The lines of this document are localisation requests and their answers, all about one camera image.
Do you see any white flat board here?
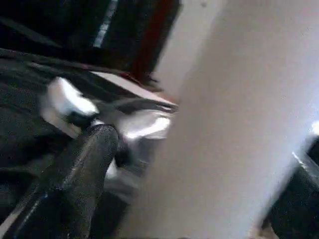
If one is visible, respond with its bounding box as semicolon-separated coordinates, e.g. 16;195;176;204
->
89;71;179;107

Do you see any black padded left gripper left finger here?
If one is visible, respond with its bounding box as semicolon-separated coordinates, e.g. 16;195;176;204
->
4;124;119;239

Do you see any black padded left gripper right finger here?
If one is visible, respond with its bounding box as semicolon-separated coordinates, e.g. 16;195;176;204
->
270;135;319;239

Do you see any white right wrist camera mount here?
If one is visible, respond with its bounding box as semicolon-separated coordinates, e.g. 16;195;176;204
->
39;76;98;137

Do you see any white plastic table leg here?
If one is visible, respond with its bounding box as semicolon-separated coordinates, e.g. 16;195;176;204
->
124;0;319;239

